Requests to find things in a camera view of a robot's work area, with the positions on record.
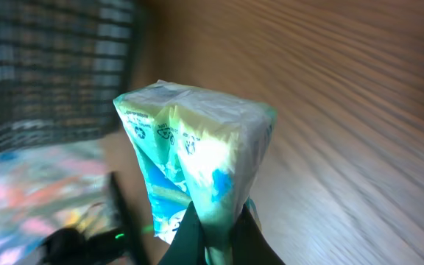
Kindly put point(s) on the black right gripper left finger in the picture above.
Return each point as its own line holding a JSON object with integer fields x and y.
{"x": 188, "y": 245}

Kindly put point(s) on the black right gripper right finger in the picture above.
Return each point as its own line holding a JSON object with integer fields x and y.
{"x": 249, "y": 247}

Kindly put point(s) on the teal tissue pack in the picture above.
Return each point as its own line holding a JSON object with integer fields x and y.
{"x": 196, "y": 147}

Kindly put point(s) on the yellow chips snack bag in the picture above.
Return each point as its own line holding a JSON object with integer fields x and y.
{"x": 47, "y": 188}

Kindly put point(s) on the dark plastic mesh basket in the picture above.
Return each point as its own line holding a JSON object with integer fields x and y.
{"x": 62, "y": 63}

